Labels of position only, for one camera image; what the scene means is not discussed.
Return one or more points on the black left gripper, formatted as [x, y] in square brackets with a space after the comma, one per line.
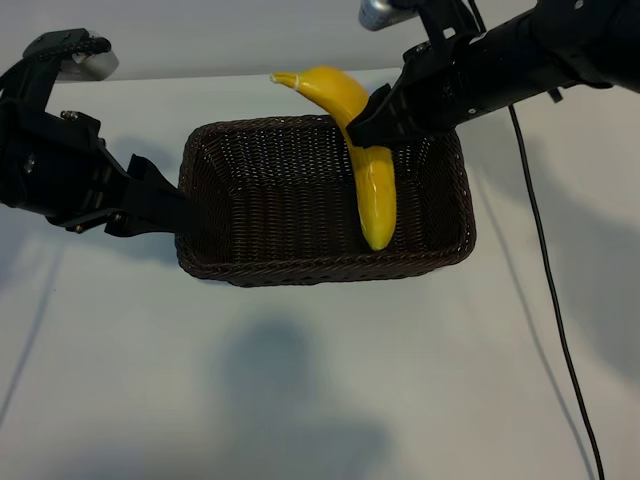
[70, 170]

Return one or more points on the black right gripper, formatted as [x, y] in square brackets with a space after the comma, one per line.
[445, 85]

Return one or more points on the yellow banana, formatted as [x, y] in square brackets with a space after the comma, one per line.
[375, 200]

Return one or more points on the dark brown woven wicker basket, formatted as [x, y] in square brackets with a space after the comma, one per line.
[280, 215]

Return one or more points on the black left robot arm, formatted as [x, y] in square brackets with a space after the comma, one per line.
[10, 175]

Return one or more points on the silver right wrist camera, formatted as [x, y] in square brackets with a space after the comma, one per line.
[382, 12]

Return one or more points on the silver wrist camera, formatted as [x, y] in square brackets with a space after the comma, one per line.
[382, 12]
[97, 67]

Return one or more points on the black right camera bracket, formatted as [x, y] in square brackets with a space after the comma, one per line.
[445, 17]

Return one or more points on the black camera bracket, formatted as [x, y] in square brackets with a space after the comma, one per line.
[30, 85]
[445, 17]

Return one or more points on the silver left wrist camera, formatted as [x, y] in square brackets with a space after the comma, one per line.
[97, 67]

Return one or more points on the black left camera bracket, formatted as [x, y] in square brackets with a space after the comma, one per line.
[30, 85]

